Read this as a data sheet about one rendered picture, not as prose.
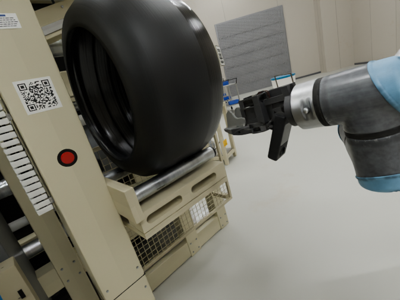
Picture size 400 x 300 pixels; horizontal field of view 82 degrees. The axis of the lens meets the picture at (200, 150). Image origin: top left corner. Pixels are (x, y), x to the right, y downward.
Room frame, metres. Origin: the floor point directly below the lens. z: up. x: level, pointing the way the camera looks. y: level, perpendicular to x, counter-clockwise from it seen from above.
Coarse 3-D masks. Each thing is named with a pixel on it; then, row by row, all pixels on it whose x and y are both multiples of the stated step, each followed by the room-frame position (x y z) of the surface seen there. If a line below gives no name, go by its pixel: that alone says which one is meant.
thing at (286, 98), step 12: (288, 84) 0.47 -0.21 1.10; (252, 96) 0.49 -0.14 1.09; (264, 96) 0.49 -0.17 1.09; (276, 96) 0.46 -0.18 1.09; (288, 96) 0.44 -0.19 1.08; (240, 108) 0.51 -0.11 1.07; (252, 108) 0.50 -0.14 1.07; (264, 108) 0.48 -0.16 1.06; (276, 108) 0.47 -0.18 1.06; (288, 108) 0.43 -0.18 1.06; (252, 120) 0.50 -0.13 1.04; (264, 120) 0.47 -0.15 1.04; (288, 120) 0.43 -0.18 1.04
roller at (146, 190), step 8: (200, 152) 0.76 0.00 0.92; (208, 152) 0.77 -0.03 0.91; (184, 160) 0.72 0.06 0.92; (192, 160) 0.72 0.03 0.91; (200, 160) 0.74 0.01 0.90; (208, 160) 0.77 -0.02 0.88; (168, 168) 0.68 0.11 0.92; (176, 168) 0.68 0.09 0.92; (184, 168) 0.69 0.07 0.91; (192, 168) 0.72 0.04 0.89; (160, 176) 0.65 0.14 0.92; (168, 176) 0.65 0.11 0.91; (176, 176) 0.67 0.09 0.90; (144, 184) 0.61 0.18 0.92; (152, 184) 0.62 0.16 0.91; (160, 184) 0.63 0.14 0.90; (168, 184) 0.65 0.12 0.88; (136, 192) 0.59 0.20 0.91; (144, 192) 0.60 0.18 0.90; (152, 192) 0.61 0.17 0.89
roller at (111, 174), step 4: (116, 168) 0.86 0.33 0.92; (120, 168) 0.86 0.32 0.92; (108, 172) 0.84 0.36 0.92; (112, 172) 0.84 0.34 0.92; (116, 172) 0.84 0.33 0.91; (120, 172) 0.85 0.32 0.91; (124, 172) 0.86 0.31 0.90; (128, 172) 0.87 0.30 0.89; (104, 176) 0.81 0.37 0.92; (108, 176) 0.82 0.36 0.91; (112, 176) 0.83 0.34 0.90; (116, 176) 0.83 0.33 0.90; (120, 176) 0.84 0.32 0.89
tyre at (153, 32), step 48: (96, 0) 0.64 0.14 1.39; (144, 0) 0.65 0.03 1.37; (96, 48) 0.97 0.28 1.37; (144, 48) 0.56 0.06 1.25; (192, 48) 0.63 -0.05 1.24; (96, 96) 1.01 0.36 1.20; (144, 96) 0.55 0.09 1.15; (192, 96) 0.60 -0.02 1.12; (144, 144) 0.60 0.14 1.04; (192, 144) 0.66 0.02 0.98
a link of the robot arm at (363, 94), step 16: (368, 64) 0.34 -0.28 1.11; (384, 64) 0.33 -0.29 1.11; (320, 80) 0.40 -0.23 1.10; (336, 80) 0.37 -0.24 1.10; (352, 80) 0.35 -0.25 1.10; (368, 80) 0.33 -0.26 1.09; (384, 80) 0.31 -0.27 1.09; (320, 96) 0.38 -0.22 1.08; (336, 96) 0.36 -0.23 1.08; (352, 96) 0.34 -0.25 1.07; (368, 96) 0.32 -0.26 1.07; (384, 96) 0.31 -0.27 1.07; (320, 112) 0.38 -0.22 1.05; (336, 112) 0.36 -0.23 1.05; (352, 112) 0.34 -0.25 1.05; (368, 112) 0.33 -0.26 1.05; (384, 112) 0.32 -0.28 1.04; (352, 128) 0.35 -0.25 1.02; (368, 128) 0.33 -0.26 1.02; (384, 128) 0.32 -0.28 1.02
